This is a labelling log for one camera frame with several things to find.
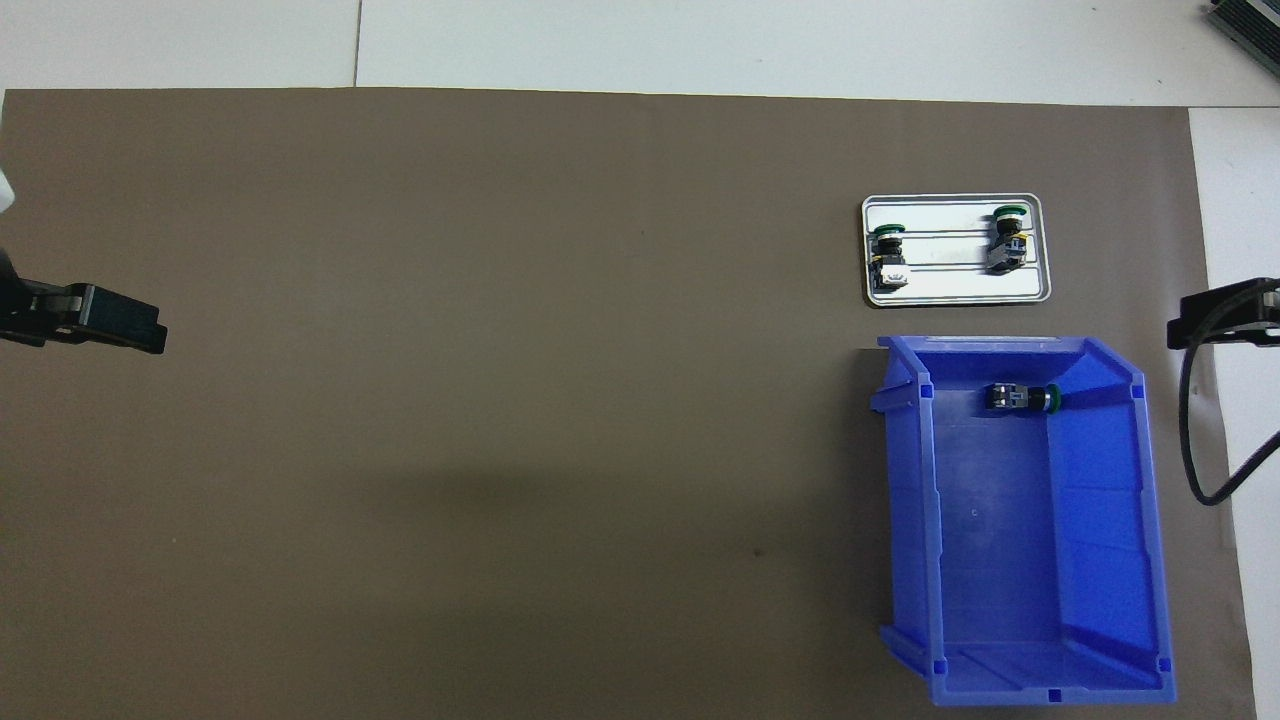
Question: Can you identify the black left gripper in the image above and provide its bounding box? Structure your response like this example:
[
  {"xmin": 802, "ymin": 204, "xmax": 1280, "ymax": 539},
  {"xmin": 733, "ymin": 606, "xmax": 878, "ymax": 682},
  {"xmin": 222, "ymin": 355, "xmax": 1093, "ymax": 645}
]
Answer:
[{"xmin": 0, "ymin": 250, "xmax": 168, "ymax": 355}]

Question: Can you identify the green push button switch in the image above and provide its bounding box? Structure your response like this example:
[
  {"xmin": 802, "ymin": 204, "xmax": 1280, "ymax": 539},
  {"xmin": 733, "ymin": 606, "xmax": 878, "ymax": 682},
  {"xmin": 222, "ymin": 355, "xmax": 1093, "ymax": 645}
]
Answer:
[
  {"xmin": 988, "ymin": 204, "xmax": 1031, "ymax": 274},
  {"xmin": 985, "ymin": 382, "xmax": 1064, "ymax": 415},
  {"xmin": 868, "ymin": 225, "xmax": 909, "ymax": 294}
]

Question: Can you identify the silver metal tray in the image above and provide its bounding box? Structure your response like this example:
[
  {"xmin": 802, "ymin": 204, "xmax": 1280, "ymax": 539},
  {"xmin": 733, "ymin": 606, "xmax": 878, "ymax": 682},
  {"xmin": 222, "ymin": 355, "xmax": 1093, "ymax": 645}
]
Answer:
[{"xmin": 861, "ymin": 193, "xmax": 1053, "ymax": 308}]

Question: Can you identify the grey ribbed metal device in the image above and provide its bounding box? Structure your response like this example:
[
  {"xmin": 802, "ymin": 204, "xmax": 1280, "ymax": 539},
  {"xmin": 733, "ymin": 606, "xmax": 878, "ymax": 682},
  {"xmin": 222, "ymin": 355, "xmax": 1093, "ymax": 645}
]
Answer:
[{"xmin": 1205, "ymin": 0, "xmax": 1280, "ymax": 53}]

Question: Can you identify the blue plastic storage bin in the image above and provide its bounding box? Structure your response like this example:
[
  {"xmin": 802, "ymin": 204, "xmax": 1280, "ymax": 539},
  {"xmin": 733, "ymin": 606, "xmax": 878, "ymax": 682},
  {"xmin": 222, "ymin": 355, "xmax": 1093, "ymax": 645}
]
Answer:
[{"xmin": 868, "ymin": 335, "xmax": 1177, "ymax": 707}]

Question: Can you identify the brown table mat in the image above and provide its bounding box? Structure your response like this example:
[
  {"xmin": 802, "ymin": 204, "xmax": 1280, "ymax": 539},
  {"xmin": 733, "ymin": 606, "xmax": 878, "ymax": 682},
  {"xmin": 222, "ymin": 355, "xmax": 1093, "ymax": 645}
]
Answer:
[{"xmin": 0, "ymin": 88, "xmax": 1256, "ymax": 720}]

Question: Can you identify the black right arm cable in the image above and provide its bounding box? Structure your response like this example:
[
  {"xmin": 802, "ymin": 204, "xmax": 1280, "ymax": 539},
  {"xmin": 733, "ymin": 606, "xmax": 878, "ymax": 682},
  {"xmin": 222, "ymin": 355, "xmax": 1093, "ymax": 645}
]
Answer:
[{"xmin": 1178, "ymin": 285, "xmax": 1280, "ymax": 507}]

